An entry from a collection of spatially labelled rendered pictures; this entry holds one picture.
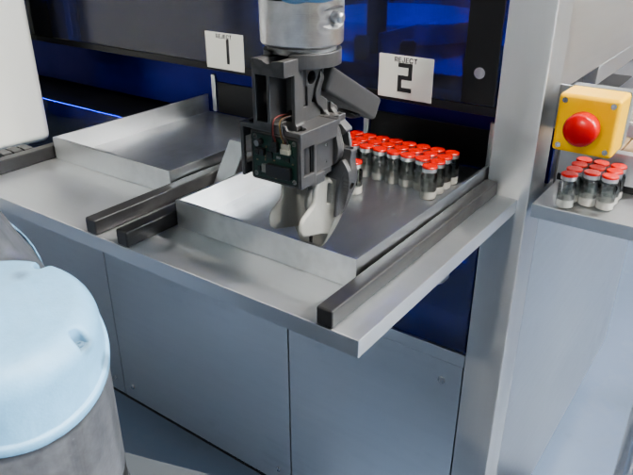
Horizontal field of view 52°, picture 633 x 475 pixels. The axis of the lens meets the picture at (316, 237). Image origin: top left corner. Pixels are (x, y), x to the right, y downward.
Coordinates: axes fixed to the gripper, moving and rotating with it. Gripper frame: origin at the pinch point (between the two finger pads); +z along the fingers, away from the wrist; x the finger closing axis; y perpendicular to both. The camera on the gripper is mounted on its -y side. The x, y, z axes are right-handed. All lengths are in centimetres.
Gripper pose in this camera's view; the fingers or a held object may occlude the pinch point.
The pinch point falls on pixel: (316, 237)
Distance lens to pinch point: 69.2
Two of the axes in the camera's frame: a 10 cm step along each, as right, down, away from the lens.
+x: 8.1, 2.6, -5.2
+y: -5.8, 3.6, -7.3
